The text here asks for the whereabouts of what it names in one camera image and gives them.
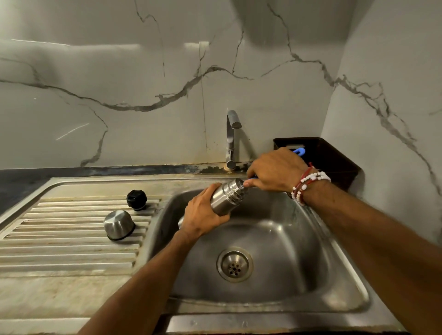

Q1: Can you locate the dark brown plastic basket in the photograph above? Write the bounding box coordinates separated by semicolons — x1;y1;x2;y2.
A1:
273;137;362;192

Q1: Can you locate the person's left hand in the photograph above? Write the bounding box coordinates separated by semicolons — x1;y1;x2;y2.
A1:
180;183;231;240

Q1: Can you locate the stainless steel cup lid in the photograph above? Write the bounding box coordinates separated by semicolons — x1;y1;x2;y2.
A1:
104;210;136;241

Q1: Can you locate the stainless steel flask bottle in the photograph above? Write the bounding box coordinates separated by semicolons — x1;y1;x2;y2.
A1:
177;178;249;230

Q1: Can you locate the person's right forearm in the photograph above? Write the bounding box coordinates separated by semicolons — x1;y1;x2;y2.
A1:
298;174;442;335

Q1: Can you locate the round steel drain strainer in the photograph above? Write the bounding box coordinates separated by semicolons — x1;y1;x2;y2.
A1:
216;246;254;284

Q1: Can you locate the white bead bracelet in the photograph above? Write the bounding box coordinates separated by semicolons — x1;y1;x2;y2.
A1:
291;171;332;207

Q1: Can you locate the blue bottle brush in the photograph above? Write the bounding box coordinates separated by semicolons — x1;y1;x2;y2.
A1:
250;147;307;179

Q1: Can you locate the chrome sink faucet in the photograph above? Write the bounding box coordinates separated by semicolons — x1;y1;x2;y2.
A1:
224;110;242;172

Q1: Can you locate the person's right hand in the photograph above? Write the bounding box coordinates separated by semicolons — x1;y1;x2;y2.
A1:
243;147;310;193

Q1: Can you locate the black flask stopper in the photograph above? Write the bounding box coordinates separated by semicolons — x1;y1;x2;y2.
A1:
126;189;148;211

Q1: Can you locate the red thread bracelet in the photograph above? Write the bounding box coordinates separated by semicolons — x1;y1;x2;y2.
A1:
292;162;315;204

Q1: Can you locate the stainless steel sink with drainboard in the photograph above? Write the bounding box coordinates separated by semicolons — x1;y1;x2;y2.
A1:
0;172;407;335

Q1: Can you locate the person's left forearm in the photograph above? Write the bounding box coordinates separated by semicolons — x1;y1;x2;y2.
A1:
78;229;203;335

